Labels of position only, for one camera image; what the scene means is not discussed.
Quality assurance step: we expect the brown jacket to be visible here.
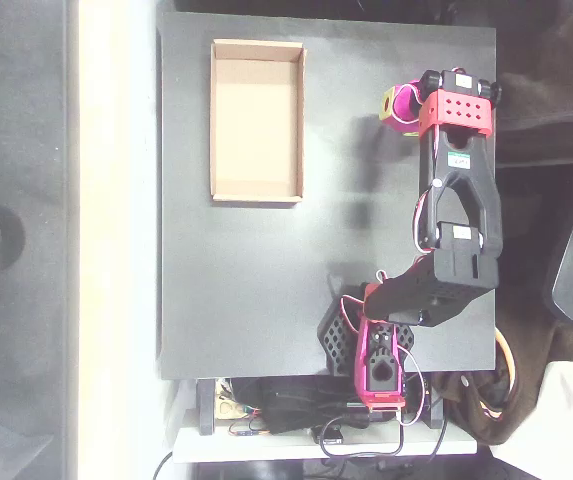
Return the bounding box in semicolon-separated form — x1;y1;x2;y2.
440;324;550;447

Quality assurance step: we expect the small wired circuit board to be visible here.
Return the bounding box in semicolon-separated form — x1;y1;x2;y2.
214;378;263;422

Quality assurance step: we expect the open cardboard box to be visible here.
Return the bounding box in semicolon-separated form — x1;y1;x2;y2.
209;38;308;205

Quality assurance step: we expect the black table clamp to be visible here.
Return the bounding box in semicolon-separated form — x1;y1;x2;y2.
196;378;216;437

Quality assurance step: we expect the black power adapter bundle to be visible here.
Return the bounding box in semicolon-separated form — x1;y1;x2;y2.
259;378;371;434

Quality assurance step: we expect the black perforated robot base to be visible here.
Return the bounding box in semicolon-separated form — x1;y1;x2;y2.
317;284;416;379

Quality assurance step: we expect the white shelf board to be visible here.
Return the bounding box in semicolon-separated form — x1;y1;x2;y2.
172;423;478;464

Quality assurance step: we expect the black cable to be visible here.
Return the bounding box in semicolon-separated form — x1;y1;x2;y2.
152;450;175;480

